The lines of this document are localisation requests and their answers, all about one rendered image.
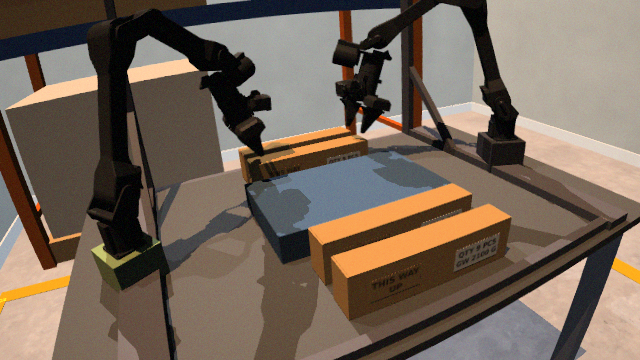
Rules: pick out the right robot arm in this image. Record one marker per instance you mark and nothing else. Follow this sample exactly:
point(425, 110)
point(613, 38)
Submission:
point(111, 46)

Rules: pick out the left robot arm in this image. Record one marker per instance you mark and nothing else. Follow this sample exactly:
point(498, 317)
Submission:
point(494, 92)

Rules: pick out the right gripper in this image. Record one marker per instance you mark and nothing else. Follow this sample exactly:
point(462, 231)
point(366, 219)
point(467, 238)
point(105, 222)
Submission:
point(234, 110)

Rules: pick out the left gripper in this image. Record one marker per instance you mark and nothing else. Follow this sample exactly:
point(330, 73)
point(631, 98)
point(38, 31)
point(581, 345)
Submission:
point(373, 104)

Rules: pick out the orange cardboard box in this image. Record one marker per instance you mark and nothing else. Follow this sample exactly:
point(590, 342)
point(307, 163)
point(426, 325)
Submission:
point(306, 157)
point(290, 143)
point(383, 273)
point(386, 221)

